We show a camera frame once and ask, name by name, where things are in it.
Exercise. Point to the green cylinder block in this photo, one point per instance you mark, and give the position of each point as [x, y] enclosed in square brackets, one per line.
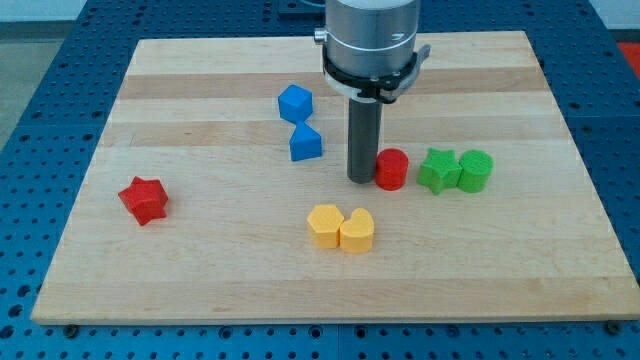
[476, 169]

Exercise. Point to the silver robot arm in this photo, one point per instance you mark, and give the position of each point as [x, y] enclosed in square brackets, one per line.
[368, 48]

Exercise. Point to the red cylinder block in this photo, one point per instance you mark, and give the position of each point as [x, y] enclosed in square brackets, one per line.
[391, 169]

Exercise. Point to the yellow pentagon block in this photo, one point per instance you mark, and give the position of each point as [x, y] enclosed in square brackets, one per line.
[323, 225]

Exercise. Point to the red star block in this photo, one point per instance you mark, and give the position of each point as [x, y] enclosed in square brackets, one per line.
[145, 200]

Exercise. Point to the green star block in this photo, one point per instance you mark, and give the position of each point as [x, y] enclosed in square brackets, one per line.
[439, 171]

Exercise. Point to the wooden board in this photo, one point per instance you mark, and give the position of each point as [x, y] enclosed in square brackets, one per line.
[202, 116]

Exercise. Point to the blue triangular block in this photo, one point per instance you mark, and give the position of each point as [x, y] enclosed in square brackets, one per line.
[305, 143]

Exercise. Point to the blue cube block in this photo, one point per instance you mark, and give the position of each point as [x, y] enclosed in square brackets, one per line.
[295, 104]

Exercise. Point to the yellow heart block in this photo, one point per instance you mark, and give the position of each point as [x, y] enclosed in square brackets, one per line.
[357, 233]

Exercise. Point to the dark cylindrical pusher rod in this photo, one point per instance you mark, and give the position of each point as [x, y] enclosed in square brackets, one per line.
[364, 121]

